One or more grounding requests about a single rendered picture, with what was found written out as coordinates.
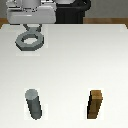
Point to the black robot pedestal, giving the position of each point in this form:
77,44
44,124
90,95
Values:
70,11

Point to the brown wooden square peg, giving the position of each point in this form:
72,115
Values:
94,104

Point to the grey round peg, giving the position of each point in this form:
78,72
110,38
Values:
34,103

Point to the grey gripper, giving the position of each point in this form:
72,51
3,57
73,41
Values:
31,14

